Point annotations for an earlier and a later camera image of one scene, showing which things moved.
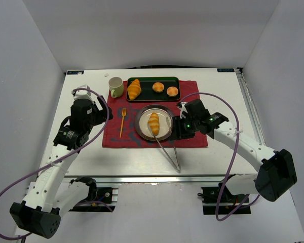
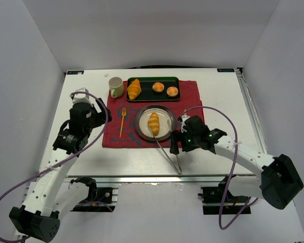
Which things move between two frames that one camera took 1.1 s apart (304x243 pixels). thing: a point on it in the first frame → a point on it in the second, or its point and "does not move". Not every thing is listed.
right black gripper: (179, 127) → (177, 136)
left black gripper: (100, 111) does not move
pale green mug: (116, 84) does not move
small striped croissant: (154, 123) does not move
